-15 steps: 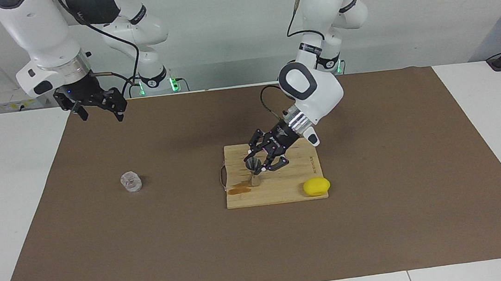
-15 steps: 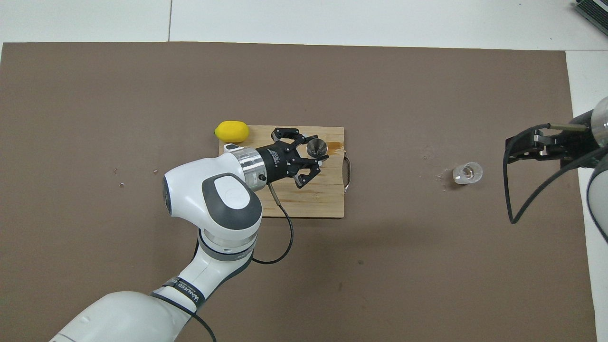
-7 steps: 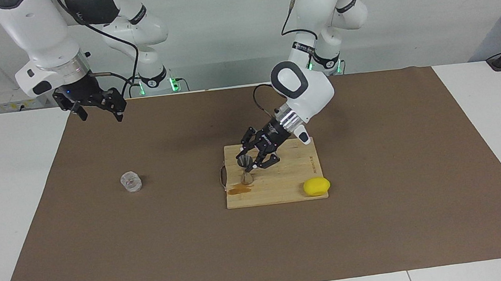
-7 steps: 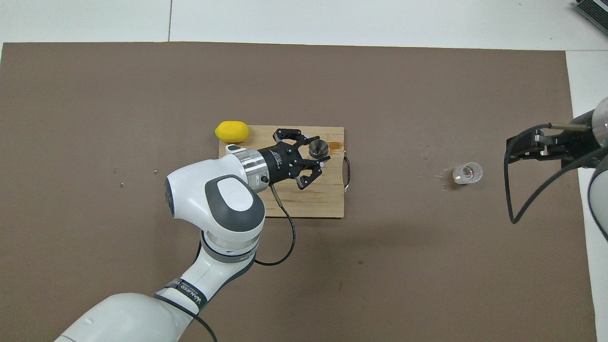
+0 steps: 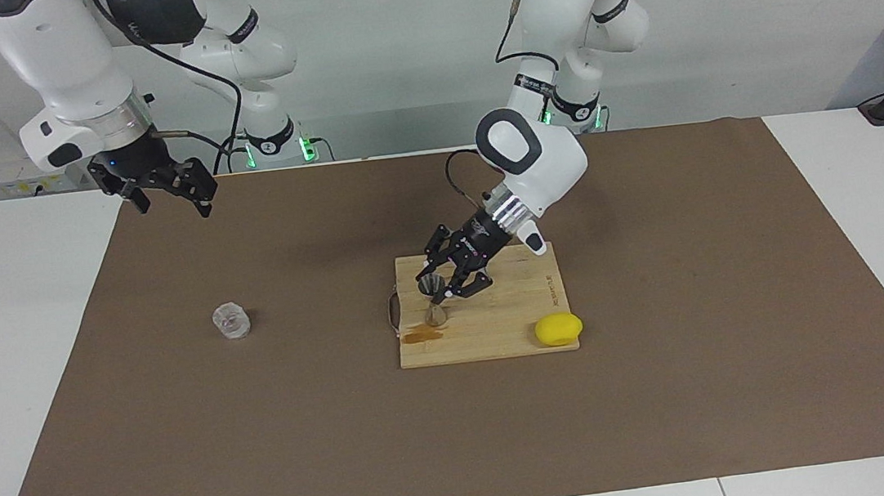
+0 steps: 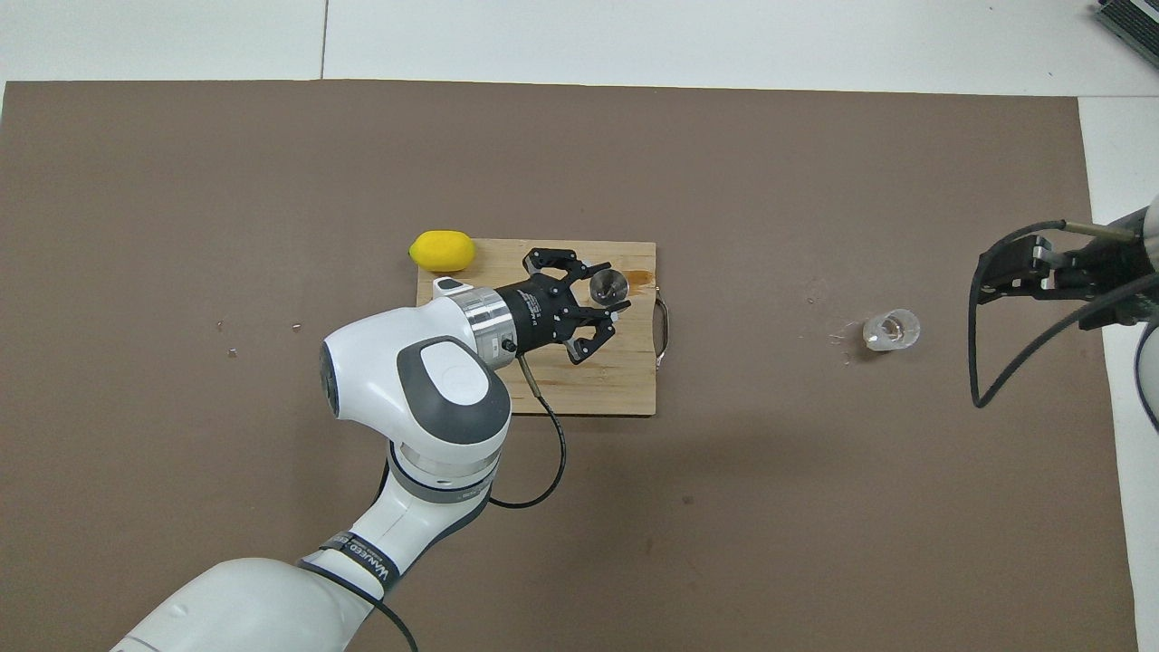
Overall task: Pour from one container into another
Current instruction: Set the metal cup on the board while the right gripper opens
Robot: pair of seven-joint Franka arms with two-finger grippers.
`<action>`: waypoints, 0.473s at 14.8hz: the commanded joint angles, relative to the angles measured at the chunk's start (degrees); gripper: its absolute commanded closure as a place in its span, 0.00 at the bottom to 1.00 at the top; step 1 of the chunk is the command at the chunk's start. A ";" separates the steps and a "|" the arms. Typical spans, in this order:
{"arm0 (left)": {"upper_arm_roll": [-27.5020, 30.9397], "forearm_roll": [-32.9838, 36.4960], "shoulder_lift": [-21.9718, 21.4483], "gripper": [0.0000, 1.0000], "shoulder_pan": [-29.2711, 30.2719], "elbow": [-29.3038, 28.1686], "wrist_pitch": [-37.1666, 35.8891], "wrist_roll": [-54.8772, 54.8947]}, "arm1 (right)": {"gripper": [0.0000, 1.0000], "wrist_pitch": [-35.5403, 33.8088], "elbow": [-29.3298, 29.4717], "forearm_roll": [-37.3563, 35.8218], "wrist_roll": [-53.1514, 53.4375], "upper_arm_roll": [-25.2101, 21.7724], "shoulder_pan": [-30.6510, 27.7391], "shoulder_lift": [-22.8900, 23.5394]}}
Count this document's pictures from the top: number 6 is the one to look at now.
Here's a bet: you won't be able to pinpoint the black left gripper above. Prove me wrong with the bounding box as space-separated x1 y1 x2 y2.
496 246 632 365

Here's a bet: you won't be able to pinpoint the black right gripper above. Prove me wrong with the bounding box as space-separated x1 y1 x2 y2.
976 231 1159 329

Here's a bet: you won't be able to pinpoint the steel double jigger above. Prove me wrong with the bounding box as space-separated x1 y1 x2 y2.
589 267 632 318

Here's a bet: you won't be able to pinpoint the clear glass cup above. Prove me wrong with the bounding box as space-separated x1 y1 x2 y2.
862 309 922 353

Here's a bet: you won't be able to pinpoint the wooden cutting board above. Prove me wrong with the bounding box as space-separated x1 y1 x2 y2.
410 238 673 417

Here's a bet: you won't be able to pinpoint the yellow lemon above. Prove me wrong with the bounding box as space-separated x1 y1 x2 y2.
408 230 476 273

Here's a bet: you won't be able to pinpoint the grey ribbed device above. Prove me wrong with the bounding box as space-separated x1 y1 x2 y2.
1091 0 1159 66

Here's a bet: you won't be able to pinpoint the brown table mat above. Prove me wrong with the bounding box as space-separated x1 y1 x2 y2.
0 80 1140 652

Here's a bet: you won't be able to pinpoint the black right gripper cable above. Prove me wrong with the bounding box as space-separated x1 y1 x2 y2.
968 220 1159 408

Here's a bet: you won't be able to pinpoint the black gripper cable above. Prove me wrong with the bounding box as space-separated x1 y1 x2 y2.
299 340 570 652
968 220 1159 408

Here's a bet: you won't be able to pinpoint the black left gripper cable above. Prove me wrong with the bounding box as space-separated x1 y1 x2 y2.
299 340 570 652

